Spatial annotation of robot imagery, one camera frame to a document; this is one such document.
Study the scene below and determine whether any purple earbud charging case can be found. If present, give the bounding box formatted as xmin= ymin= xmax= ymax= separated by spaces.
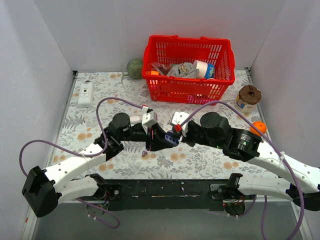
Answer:
xmin=164 ymin=130 xmax=181 ymax=147

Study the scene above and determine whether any white earbud charging case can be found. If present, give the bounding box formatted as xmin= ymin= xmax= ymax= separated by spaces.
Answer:
xmin=129 ymin=115 xmax=143 ymax=125

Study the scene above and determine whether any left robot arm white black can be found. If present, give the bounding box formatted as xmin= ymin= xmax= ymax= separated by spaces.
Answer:
xmin=21 ymin=111 xmax=179 ymax=218

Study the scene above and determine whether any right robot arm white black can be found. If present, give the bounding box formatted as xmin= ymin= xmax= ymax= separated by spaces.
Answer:
xmin=172 ymin=112 xmax=320 ymax=211

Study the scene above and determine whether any purple earbud left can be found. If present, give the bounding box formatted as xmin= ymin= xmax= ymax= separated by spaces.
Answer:
xmin=142 ymin=150 xmax=148 ymax=157

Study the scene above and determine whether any brown lidded jar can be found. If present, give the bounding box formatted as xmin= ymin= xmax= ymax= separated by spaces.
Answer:
xmin=234 ymin=85 xmax=262 ymax=114

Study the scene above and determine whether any orange fruit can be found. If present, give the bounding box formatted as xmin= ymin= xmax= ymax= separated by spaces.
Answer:
xmin=250 ymin=121 xmax=267 ymax=136

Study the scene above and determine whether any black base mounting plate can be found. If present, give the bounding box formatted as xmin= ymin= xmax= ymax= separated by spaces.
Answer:
xmin=77 ymin=178 xmax=258 ymax=211

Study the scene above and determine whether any blue white paper roll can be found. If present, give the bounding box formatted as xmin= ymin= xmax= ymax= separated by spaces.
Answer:
xmin=193 ymin=60 xmax=216 ymax=79

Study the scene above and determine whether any small orange item in basket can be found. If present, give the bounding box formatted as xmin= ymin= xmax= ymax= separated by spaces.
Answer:
xmin=145 ymin=70 xmax=159 ymax=76

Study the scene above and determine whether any dark red snack packet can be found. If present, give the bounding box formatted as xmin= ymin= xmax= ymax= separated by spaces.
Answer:
xmin=151 ymin=62 xmax=171 ymax=76

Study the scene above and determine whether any white rectangular device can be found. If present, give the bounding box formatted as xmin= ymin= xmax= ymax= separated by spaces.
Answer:
xmin=77 ymin=81 xmax=94 ymax=108

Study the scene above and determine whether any green round melon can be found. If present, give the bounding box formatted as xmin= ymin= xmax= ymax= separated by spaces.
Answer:
xmin=127 ymin=58 xmax=144 ymax=79

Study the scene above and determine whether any red plastic shopping basket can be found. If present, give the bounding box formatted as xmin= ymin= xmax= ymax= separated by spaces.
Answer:
xmin=142 ymin=35 xmax=235 ymax=105

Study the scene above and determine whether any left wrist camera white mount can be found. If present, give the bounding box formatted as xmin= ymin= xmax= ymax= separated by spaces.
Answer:
xmin=141 ymin=105 xmax=158 ymax=134

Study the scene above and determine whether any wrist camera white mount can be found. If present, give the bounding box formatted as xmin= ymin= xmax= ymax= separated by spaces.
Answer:
xmin=141 ymin=105 xmax=158 ymax=134
xmin=171 ymin=111 xmax=190 ymax=137

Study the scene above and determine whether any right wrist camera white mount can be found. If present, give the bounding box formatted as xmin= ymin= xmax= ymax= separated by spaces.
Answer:
xmin=171 ymin=111 xmax=190 ymax=137

